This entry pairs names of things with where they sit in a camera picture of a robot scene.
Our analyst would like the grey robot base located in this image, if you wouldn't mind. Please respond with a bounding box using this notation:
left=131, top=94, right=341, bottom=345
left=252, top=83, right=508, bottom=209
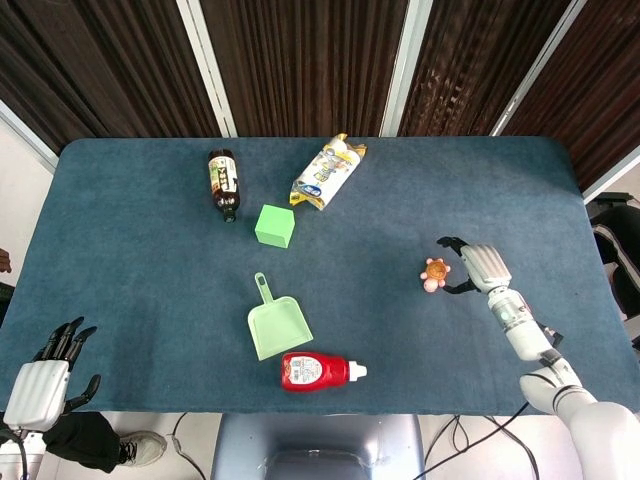
left=209, top=413, right=426, bottom=480

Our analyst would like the red bottle white cap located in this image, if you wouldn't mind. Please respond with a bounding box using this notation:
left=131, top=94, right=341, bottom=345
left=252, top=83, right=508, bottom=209
left=280, top=351, right=368, bottom=393

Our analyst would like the green cube block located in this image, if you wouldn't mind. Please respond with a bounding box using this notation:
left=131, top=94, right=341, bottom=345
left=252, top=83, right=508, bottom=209
left=254, top=203, right=296, bottom=249

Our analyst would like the black trouser leg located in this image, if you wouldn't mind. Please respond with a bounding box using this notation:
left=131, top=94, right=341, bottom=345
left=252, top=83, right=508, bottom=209
left=42, top=411, right=122, bottom=474

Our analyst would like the blue table cloth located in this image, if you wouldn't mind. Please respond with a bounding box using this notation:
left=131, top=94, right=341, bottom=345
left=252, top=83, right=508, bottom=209
left=0, top=135, right=640, bottom=417

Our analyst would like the dark brown drink bottle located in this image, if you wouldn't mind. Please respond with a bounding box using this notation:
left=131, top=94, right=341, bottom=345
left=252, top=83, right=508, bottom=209
left=207, top=149, right=240, bottom=224

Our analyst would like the green plastic dustpan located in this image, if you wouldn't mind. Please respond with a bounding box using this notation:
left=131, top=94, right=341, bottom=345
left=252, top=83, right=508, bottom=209
left=247, top=272, right=315, bottom=362

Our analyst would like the black chair with jacket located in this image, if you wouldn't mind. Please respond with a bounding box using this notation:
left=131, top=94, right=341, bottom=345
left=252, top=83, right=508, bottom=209
left=585, top=192, right=640, bottom=351

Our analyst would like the grey floor cable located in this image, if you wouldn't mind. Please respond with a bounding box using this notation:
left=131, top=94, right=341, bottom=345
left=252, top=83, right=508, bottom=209
left=169, top=412, right=211, bottom=480

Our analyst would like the black floor cable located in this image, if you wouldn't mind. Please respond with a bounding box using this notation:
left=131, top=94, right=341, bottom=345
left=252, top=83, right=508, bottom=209
left=423, top=402, right=541, bottom=480

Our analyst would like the white sneaker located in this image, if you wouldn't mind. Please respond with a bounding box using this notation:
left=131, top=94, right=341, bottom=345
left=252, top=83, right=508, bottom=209
left=118, top=430, right=167, bottom=467

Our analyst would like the orange pink turtle toy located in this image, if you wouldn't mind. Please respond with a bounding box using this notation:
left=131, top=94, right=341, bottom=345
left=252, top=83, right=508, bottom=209
left=419, top=257, right=452, bottom=293

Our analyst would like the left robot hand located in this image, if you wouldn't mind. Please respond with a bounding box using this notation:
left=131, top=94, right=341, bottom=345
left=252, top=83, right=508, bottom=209
left=2, top=316, right=102, bottom=432

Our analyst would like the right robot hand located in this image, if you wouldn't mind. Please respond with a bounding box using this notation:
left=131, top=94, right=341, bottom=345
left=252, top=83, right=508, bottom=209
left=436, top=236, right=513, bottom=296

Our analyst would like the yellow white snack bag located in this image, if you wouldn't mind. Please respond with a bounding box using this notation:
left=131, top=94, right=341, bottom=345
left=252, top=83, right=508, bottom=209
left=288, top=132, right=368, bottom=212

